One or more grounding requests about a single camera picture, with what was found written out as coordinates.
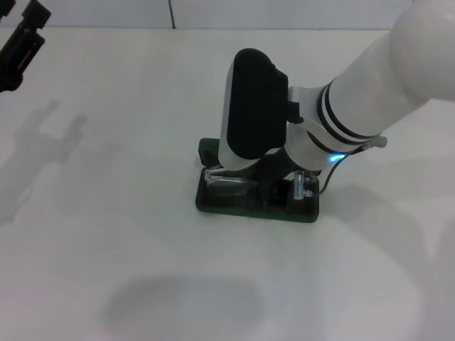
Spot right gripper cable with connectors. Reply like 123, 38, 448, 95
293, 136, 388, 200

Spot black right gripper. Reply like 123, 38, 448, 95
244, 148, 299, 206

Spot clear plastic glasses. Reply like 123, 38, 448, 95
202, 166, 317, 200

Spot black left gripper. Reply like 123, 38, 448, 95
0, 0, 53, 94

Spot green glasses case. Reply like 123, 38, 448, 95
194, 137, 321, 224

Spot right wrist camera housing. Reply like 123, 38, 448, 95
218, 48, 289, 171

